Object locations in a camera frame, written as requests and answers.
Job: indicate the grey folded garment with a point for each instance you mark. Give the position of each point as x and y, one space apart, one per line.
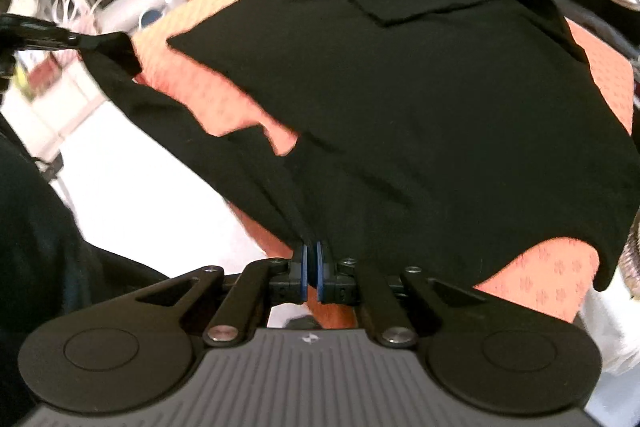
615 37

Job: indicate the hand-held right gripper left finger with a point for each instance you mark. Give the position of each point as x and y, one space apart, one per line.
304 274

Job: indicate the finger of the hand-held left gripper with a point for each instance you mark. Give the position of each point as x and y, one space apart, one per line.
35 32

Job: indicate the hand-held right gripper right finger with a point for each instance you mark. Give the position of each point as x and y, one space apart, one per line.
321 277

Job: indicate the orange patterned mat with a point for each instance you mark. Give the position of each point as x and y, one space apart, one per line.
220 12

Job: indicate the white cloth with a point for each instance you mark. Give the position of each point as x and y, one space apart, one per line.
615 332

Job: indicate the pale blue waste bin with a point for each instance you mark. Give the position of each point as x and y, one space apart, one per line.
152 19

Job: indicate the woven basket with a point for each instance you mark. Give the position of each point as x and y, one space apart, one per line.
632 257

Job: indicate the person's dark clothing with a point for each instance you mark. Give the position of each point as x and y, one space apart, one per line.
35 232

